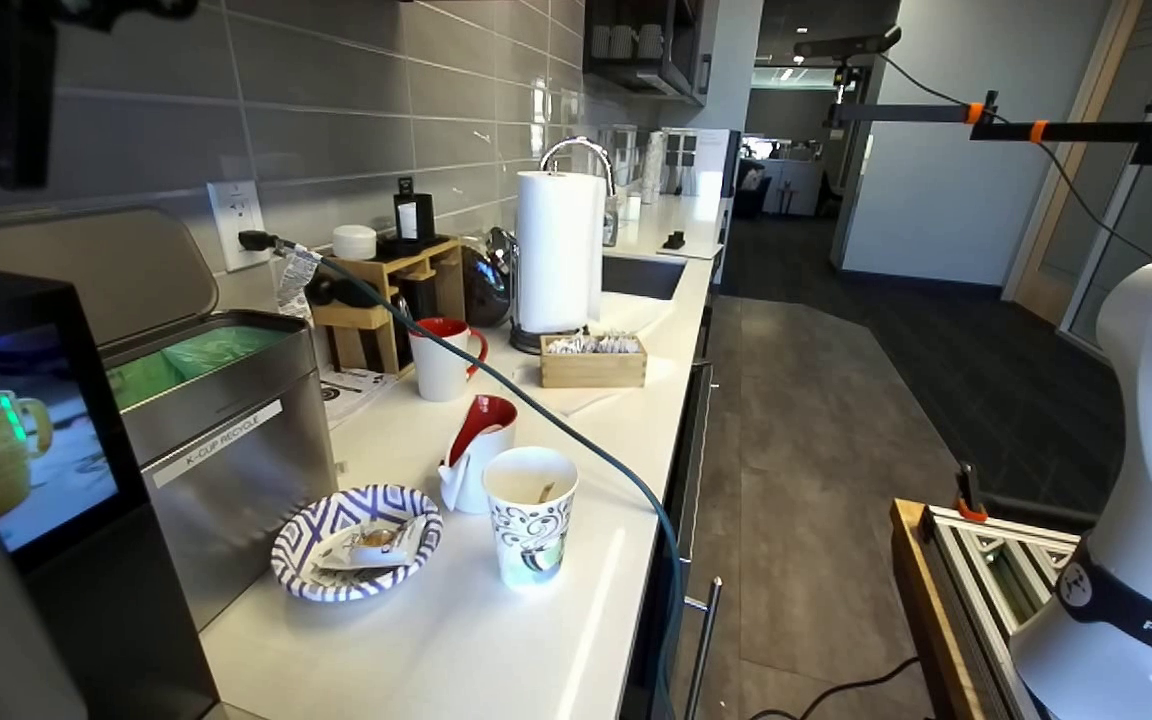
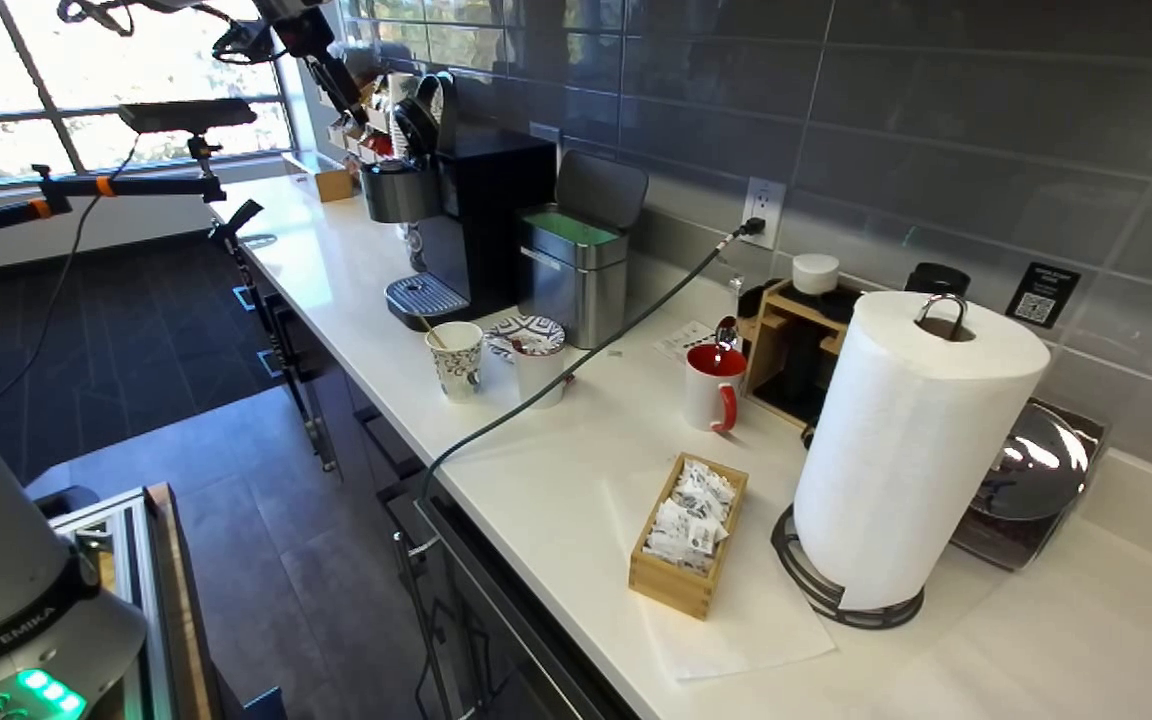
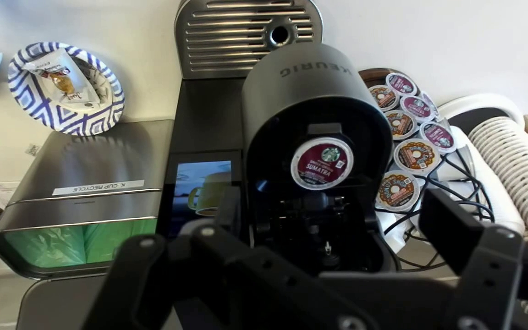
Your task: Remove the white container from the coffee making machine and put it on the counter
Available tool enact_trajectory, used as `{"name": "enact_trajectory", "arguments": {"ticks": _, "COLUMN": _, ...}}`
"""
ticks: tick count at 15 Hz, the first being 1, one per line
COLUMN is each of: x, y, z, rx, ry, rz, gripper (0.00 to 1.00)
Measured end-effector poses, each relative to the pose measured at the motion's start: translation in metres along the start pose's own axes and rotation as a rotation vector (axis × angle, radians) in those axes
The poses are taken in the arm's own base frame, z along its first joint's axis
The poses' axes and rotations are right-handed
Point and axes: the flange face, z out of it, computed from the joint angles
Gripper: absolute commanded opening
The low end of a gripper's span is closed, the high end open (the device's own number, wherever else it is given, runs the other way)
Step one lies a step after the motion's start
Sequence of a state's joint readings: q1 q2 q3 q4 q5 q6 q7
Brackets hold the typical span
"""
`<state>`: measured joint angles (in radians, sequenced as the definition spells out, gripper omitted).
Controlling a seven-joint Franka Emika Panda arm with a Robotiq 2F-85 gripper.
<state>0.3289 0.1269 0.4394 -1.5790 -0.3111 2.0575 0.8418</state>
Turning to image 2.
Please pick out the white paper towel roll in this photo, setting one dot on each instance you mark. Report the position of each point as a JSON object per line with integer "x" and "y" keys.
{"x": 911, "y": 452}

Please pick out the white paper cup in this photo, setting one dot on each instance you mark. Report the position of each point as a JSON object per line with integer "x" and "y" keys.
{"x": 456, "y": 364}

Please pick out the black metal towel holder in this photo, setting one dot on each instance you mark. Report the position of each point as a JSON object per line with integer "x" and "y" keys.
{"x": 859, "y": 616}

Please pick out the black round device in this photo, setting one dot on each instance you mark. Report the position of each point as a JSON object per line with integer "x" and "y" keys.
{"x": 939, "y": 277}

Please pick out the thin stirrer stick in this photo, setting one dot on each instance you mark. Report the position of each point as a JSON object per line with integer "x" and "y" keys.
{"x": 429, "y": 325}

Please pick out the small white plate with pods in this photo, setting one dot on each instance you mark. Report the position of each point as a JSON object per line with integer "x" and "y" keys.
{"x": 529, "y": 332}

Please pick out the wooden countertop organizer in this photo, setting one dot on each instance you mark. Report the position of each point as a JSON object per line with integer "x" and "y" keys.
{"x": 790, "y": 332}

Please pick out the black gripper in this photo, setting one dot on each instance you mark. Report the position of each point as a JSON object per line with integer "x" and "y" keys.
{"x": 319, "y": 46}

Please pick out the dark base cabinet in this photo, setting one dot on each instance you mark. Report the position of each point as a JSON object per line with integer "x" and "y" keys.
{"x": 496, "y": 641}

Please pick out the chrome dish on black tray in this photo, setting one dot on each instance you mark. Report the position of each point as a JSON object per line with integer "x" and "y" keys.
{"x": 1031, "y": 475}

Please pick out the aluminium frame cart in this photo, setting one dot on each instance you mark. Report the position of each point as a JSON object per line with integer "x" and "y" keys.
{"x": 122, "y": 563}

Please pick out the black tripod with orange clamps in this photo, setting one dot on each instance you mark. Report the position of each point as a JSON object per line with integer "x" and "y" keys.
{"x": 16, "y": 215}

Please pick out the utensil holder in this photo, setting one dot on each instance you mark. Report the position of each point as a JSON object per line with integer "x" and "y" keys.
{"x": 398, "y": 103}

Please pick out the black coffee machine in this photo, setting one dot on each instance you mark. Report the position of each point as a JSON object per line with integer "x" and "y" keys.
{"x": 500, "y": 201}

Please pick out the black QR code sign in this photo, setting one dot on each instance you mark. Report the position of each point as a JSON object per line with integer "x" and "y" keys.
{"x": 1043, "y": 295}

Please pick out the wooden packet box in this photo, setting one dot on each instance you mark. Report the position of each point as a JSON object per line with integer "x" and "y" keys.
{"x": 661, "y": 581}

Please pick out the stainless steel canister green insert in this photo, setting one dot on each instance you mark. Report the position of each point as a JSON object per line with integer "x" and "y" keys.
{"x": 582, "y": 286}

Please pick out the white wall outlet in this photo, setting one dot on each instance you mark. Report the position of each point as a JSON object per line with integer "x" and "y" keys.
{"x": 765, "y": 198}

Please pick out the red and white mug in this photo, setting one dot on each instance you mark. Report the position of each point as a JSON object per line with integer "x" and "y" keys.
{"x": 719, "y": 362}

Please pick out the black camera bar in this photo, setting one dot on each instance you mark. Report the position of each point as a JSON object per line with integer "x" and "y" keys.
{"x": 190, "y": 115}

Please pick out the white sugar packets pile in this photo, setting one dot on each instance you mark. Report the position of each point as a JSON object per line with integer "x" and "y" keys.
{"x": 691, "y": 512}

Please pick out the small white cup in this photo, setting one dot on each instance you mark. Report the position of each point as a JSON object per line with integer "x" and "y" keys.
{"x": 815, "y": 275}

